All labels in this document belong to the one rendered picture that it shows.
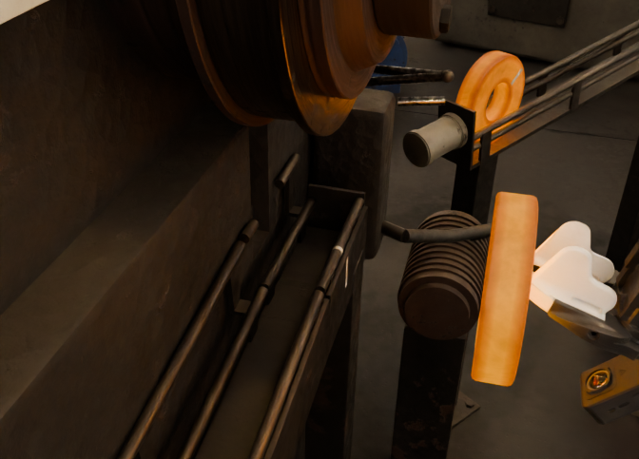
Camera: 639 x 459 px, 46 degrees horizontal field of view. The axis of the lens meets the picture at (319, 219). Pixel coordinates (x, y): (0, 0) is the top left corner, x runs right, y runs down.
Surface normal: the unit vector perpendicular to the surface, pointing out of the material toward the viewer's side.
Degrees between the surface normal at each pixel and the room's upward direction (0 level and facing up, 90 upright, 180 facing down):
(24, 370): 0
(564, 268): 90
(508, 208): 4
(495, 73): 89
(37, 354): 0
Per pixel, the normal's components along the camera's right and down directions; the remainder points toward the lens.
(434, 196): 0.02, -0.84
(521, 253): -0.14, -0.42
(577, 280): -0.31, 0.51
